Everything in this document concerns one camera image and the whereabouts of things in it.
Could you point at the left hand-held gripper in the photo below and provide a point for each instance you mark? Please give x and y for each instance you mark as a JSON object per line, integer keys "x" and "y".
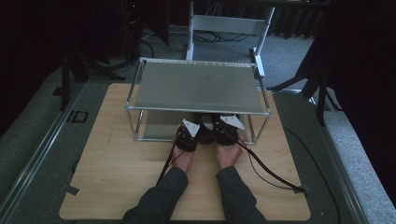
{"x": 187, "y": 137}

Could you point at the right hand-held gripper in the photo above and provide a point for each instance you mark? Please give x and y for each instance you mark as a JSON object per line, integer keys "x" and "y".
{"x": 225, "y": 132}

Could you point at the black shoe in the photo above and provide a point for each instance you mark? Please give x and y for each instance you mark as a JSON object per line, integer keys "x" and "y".
{"x": 205, "y": 130}

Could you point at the metal rack with grey shelves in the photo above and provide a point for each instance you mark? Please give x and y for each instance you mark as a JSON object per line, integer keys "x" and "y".
{"x": 199, "y": 87}

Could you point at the person's right hand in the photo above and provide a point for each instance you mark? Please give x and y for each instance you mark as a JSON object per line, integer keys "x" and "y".
{"x": 229, "y": 155}

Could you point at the person's left hand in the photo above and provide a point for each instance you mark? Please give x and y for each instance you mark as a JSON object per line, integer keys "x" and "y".
{"x": 183, "y": 160}

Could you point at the grey tape piece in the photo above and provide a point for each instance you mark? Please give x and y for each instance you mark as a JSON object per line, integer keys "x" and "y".
{"x": 70, "y": 189}
{"x": 302, "y": 189}

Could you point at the black tripod stand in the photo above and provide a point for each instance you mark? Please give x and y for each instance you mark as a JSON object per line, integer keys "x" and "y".
{"x": 320, "y": 93}
{"x": 67, "y": 77}

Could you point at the white metal frame stand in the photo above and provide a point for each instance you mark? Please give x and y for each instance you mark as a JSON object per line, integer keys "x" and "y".
{"x": 229, "y": 25}

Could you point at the aluminium floor rail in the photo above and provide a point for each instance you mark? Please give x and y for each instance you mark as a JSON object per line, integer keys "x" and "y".
{"x": 37, "y": 155}
{"x": 337, "y": 174}

